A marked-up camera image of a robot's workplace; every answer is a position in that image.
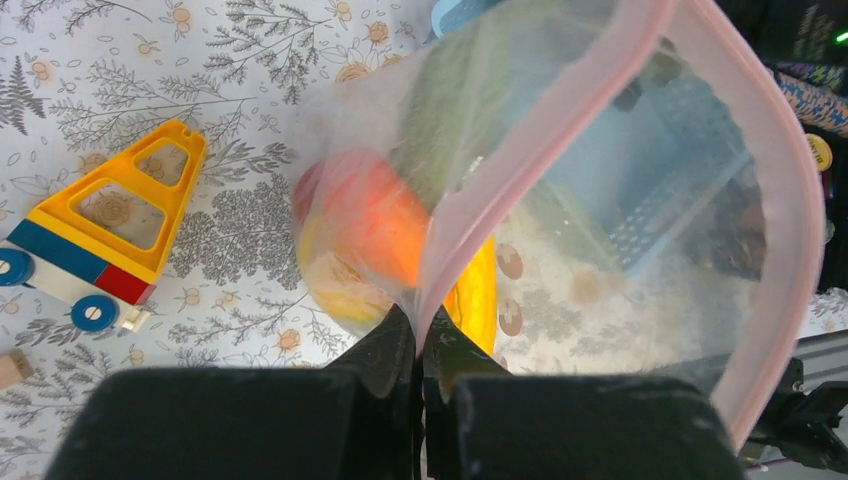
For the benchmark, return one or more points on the yellow toy truck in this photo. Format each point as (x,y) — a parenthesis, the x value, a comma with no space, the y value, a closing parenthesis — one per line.
(68,247)

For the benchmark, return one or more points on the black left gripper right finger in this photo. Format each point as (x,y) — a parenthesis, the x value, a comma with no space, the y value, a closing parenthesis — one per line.
(483,422)

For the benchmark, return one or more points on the black open carrying case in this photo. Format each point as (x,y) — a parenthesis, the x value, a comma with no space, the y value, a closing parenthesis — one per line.
(803,44)

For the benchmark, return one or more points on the clear pink zip top bag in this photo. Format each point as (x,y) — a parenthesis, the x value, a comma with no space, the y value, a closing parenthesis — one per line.
(729,336)

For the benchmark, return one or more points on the light blue plastic basket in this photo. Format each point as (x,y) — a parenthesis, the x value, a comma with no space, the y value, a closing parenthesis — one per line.
(624,145)

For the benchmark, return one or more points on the red orange mango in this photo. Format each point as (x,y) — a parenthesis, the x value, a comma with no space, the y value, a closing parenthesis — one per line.
(369,215)

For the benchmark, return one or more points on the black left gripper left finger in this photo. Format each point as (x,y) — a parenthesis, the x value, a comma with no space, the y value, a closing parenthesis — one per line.
(353,418)

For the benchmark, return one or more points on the yellow lemon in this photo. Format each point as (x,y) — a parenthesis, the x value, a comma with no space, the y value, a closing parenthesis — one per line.
(354,303)

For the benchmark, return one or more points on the light green long gourd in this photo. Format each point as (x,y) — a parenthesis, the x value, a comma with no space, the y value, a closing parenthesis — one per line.
(453,109)

